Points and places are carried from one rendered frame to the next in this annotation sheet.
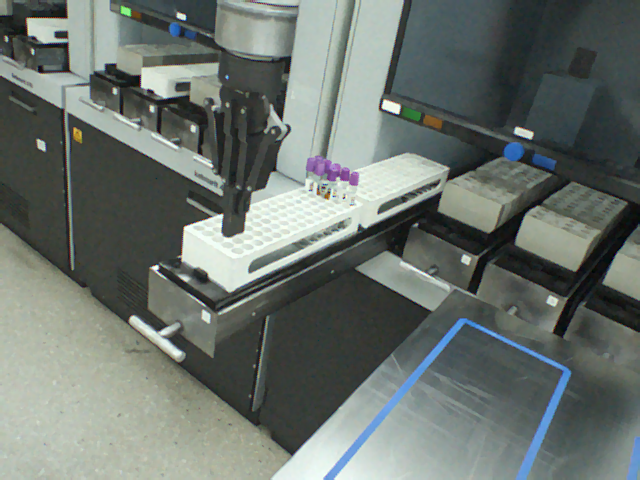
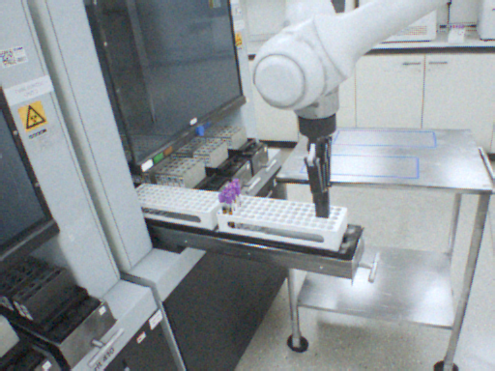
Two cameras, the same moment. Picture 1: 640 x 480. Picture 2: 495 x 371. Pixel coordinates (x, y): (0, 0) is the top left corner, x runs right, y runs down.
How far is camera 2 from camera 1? 1.19 m
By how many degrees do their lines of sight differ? 81
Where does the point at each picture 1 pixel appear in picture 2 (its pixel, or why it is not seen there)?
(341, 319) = (207, 292)
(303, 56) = (61, 201)
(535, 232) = (214, 156)
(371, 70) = (114, 160)
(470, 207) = (195, 174)
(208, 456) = not seen: outside the picture
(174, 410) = not seen: outside the picture
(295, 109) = (79, 245)
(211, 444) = not seen: outside the picture
